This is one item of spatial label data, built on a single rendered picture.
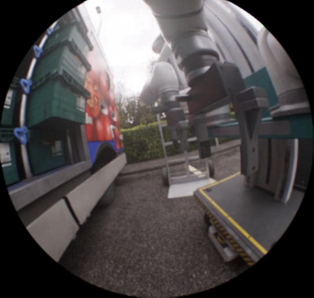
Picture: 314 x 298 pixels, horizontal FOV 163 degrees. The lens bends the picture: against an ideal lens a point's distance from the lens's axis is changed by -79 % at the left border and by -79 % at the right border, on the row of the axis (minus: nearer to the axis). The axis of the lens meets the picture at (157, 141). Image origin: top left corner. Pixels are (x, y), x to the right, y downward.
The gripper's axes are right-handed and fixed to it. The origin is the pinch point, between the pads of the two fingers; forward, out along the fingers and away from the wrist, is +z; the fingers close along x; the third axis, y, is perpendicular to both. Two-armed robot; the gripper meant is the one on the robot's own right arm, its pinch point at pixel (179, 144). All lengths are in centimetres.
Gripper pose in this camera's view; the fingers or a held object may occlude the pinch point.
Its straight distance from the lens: 46.4
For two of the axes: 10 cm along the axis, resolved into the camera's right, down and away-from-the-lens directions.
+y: 9.8, -1.9, 0.7
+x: -0.8, -0.3, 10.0
